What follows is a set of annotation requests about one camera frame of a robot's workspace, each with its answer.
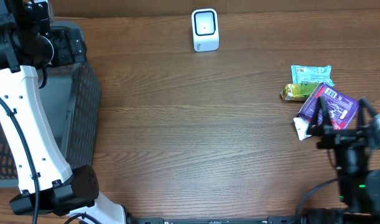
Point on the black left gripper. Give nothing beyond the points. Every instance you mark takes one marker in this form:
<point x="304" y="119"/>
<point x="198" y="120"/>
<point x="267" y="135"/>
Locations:
<point x="69" y="45"/>

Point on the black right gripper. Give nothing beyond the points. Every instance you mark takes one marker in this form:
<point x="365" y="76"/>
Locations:
<point x="342" y="132"/>

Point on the red purple snack bag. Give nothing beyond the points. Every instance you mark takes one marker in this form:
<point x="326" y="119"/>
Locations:
<point x="341" y="108"/>

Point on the white conditioner tube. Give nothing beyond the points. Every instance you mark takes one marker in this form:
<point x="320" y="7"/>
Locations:
<point x="301" y="127"/>

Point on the green tea drink carton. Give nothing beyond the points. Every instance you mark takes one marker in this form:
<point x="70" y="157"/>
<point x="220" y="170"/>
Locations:
<point x="298" y="91"/>

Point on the teal snack packet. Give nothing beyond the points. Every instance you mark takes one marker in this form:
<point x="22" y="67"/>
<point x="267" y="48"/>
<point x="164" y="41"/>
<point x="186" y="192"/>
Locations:
<point x="306" y="74"/>

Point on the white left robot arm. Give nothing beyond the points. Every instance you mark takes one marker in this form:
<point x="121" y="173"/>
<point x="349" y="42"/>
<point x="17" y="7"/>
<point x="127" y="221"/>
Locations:
<point x="29" y="44"/>

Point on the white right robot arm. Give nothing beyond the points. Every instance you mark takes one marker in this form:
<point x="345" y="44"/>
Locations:
<point x="359" y="186"/>

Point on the white barcode scanner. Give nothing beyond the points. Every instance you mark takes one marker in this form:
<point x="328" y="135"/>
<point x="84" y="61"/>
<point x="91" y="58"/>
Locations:
<point x="205" y="30"/>

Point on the grey plastic mesh basket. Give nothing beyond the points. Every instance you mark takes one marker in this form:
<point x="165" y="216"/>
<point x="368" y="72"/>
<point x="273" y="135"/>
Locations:
<point x="71" y="101"/>

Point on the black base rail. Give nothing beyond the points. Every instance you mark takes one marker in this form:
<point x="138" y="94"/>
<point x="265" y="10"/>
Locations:
<point x="268" y="220"/>

